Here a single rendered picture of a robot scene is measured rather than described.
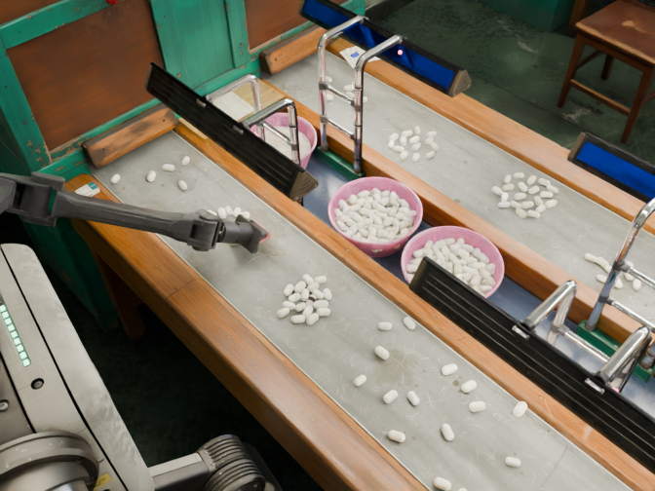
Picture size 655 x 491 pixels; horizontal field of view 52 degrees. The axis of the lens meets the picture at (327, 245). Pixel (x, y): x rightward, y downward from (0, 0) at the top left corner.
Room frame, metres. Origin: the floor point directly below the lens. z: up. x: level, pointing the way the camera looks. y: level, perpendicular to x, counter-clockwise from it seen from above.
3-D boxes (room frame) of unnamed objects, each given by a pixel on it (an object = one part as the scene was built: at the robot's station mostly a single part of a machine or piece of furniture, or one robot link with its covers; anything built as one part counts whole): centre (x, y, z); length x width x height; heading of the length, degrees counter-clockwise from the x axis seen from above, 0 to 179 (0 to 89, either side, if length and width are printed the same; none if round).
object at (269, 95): (1.84, 0.30, 0.77); 0.33 x 0.15 x 0.01; 132
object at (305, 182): (1.36, 0.25, 1.08); 0.62 x 0.08 x 0.07; 42
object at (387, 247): (1.35, -0.14, 0.72); 0.27 x 0.27 x 0.10
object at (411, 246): (1.14, -0.32, 0.72); 0.27 x 0.27 x 0.10
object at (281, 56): (2.10, 0.08, 0.83); 0.30 x 0.06 x 0.07; 132
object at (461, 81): (1.73, -0.17, 1.08); 0.62 x 0.08 x 0.07; 42
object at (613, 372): (0.69, -0.46, 0.90); 0.20 x 0.19 x 0.45; 42
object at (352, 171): (1.68, -0.11, 0.90); 0.20 x 0.19 x 0.45; 42
